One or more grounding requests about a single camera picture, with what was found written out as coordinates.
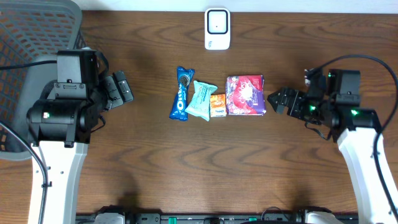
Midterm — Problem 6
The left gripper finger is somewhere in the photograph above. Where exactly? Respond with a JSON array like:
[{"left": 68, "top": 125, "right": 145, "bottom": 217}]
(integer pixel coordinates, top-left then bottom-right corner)
[
  {"left": 113, "top": 70, "right": 134, "bottom": 105},
  {"left": 104, "top": 75, "right": 123, "bottom": 109}
]

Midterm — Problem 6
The grey plastic mesh basket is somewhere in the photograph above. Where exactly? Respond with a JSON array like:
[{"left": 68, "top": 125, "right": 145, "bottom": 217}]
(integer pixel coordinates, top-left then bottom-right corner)
[{"left": 0, "top": 0, "right": 88, "bottom": 162}]

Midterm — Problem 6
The teal wet wipes packet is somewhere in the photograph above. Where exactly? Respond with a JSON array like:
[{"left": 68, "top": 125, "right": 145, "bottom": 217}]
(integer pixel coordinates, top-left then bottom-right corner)
[{"left": 185, "top": 80, "right": 218, "bottom": 121}]

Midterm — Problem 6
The blue Oreo cookie packet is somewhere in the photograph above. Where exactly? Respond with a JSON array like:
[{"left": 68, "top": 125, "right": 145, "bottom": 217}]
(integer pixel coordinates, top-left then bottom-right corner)
[{"left": 169, "top": 67, "right": 195, "bottom": 121}]

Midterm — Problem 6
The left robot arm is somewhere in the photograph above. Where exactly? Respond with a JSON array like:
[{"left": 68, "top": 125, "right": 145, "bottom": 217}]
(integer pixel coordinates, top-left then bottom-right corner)
[{"left": 27, "top": 70, "right": 134, "bottom": 223}]

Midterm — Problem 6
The black cable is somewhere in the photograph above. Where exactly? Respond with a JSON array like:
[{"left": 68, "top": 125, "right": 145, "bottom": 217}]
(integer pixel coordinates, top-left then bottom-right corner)
[
  {"left": 0, "top": 59, "right": 58, "bottom": 224},
  {"left": 306, "top": 54, "right": 398, "bottom": 218}
]

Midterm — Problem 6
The right black cable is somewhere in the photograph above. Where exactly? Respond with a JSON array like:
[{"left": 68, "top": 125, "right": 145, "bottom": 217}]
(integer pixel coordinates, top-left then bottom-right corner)
[{"left": 306, "top": 54, "right": 398, "bottom": 218}]

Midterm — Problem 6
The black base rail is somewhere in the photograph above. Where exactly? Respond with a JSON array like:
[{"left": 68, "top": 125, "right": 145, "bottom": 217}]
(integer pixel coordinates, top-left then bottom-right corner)
[{"left": 76, "top": 212, "right": 360, "bottom": 224}]

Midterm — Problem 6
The red purple snack packet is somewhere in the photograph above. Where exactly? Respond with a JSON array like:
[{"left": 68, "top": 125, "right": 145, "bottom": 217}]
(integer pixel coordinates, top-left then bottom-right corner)
[{"left": 225, "top": 75, "right": 266, "bottom": 116}]

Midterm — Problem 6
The small orange box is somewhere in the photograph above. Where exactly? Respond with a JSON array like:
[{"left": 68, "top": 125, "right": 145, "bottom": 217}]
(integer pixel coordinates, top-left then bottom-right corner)
[{"left": 210, "top": 94, "right": 227, "bottom": 118}]

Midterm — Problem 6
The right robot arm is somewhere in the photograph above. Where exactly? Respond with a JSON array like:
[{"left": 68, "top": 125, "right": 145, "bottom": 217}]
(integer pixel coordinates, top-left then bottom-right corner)
[{"left": 267, "top": 88, "right": 397, "bottom": 223}]

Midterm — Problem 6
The left black cable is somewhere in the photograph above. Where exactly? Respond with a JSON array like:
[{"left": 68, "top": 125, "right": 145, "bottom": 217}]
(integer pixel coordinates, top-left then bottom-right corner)
[{"left": 0, "top": 59, "right": 58, "bottom": 224}]

